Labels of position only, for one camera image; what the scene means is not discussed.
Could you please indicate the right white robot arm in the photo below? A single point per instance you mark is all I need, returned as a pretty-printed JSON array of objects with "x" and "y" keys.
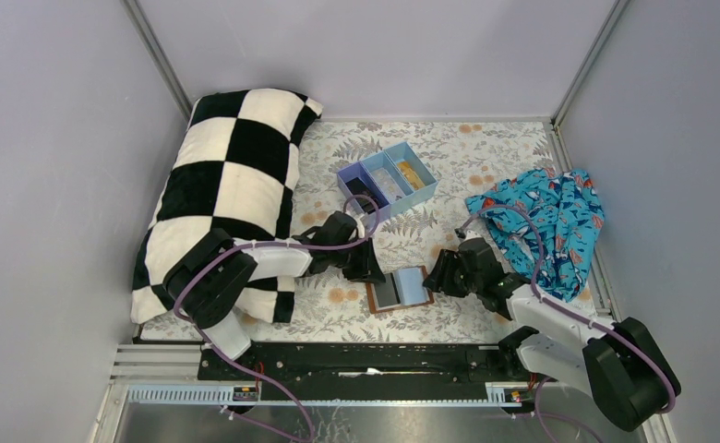
[{"x": 618, "y": 364}]

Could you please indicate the blue patterned cloth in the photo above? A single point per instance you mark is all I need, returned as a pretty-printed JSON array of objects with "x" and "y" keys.
[{"x": 563, "y": 211}]

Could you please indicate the black white checkered pillow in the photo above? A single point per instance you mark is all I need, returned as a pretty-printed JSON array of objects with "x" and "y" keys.
[{"x": 236, "y": 171}]

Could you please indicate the blue compartment organizer box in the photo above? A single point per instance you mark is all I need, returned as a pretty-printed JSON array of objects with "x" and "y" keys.
[{"x": 410, "y": 172}]

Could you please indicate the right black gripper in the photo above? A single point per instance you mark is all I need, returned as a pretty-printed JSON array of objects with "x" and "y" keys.
[{"x": 448, "y": 273}]

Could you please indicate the floral table mat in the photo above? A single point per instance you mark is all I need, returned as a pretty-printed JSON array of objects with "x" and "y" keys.
[{"x": 466, "y": 159}]

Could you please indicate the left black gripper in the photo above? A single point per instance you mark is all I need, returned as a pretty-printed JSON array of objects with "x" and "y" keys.
[{"x": 364, "y": 261}]

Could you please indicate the silver grey credit card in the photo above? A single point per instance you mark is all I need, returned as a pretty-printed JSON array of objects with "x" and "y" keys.
[{"x": 388, "y": 184}]

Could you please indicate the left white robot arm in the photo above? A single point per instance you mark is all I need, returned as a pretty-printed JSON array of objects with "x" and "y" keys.
[{"x": 208, "y": 280}]

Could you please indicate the brown leather card holder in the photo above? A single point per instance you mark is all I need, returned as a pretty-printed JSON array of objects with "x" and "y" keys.
[{"x": 411, "y": 290}]

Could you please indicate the dark grey credit card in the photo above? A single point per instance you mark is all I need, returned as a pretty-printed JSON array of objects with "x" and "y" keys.
[{"x": 386, "y": 294}]

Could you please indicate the white slotted cable duct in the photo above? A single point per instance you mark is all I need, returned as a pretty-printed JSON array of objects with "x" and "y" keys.
[{"x": 232, "y": 396}]

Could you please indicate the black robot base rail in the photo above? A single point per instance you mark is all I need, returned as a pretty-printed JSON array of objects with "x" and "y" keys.
[{"x": 321, "y": 371}]

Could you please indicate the black item in box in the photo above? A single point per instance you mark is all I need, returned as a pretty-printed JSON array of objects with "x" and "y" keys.
[{"x": 370, "y": 201}]

